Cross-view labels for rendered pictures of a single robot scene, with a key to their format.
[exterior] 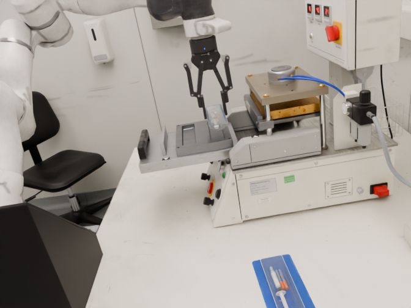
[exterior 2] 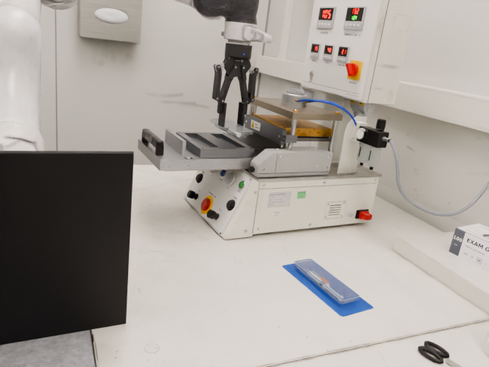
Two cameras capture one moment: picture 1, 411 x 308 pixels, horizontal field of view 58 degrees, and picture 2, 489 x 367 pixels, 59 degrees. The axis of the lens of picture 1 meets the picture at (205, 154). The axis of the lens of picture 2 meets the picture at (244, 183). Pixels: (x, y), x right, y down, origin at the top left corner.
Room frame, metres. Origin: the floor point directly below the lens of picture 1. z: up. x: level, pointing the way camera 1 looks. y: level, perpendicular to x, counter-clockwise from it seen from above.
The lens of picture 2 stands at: (-0.06, 0.54, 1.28)
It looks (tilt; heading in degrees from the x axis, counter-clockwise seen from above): 18 degrees down; 330
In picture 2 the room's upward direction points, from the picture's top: 7 degrees clockwise
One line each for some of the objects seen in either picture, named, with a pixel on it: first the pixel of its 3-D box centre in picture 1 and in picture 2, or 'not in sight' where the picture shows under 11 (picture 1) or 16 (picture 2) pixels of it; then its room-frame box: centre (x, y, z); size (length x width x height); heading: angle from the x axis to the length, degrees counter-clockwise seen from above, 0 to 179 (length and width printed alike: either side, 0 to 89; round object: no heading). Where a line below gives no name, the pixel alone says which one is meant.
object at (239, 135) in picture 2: (216, 117); (230, 128); (1.07, -0.05, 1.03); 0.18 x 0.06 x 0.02; 0
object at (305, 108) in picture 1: (283, 95); (292, 119); (1.06, -0.26, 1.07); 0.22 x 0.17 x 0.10; 179
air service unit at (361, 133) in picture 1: (357, 117); (368, 142); (0.85, -0.39, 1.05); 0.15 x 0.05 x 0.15; 179
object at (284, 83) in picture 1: (295, 88); (303, 114); (1.05, -0.29, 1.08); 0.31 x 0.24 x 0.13; 179
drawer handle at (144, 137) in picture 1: (144, 143); (152, 141); (1.08, 0.18, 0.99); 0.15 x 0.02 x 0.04; 179
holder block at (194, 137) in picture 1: (202, 135); (213, 143); (1.07, 0.00, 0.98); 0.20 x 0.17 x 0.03; 179
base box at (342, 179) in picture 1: (287, 165); (281, 188); (1.05, -0.25, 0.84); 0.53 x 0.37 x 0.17; 89
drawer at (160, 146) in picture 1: (188, 141); (198, 148); (1.08, 0.05, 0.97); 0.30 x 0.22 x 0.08; 89
